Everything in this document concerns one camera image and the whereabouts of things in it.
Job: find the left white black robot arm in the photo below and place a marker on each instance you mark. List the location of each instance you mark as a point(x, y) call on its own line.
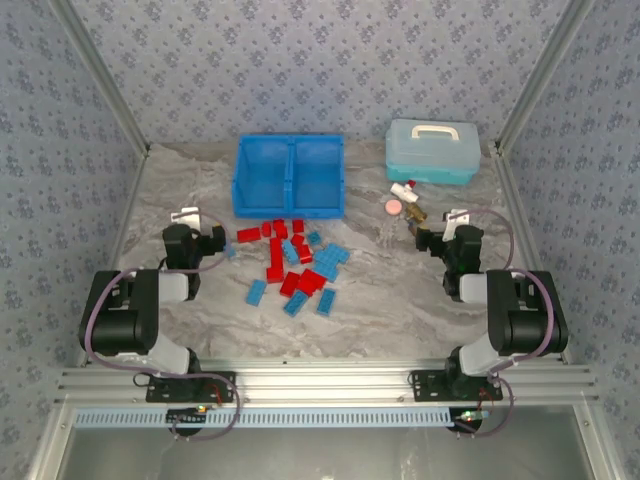
point(120, 320)

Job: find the black controller board with LED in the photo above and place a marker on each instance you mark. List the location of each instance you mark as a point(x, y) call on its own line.
point(185, 416)
point(470, 417)

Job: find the aluminium frame leg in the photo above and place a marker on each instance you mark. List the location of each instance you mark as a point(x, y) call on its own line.
point(47, 445)
point(597, 445)

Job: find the aluminium frame post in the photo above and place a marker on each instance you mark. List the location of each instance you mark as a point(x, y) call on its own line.
point(542, 75)
point(102, 75)

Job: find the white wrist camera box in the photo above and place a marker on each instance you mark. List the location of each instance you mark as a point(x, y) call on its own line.
point(457, 216)
point(185, 215)

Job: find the long red lego brick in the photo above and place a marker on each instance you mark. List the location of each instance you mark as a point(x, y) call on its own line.
point(276, 252)
point(248, 235)

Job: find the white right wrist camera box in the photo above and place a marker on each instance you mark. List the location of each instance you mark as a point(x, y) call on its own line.
point(457, 216)

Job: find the brass pipe fitting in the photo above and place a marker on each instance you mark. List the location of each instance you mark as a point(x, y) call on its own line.
point(415, 212)

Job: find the pink round disc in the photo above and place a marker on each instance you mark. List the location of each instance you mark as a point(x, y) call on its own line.
point(392, 207)

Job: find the aluminium frame cross rail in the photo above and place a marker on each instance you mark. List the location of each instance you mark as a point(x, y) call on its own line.
point(325, 380)

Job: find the large red lego brick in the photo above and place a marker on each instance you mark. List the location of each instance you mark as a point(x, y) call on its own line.
point(311, 281)

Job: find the aluminium table side rail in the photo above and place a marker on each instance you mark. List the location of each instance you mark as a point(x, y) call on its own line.
point(515, 200)
point(129, 200)

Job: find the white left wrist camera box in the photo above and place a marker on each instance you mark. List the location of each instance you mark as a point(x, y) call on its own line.
point(185, 215)

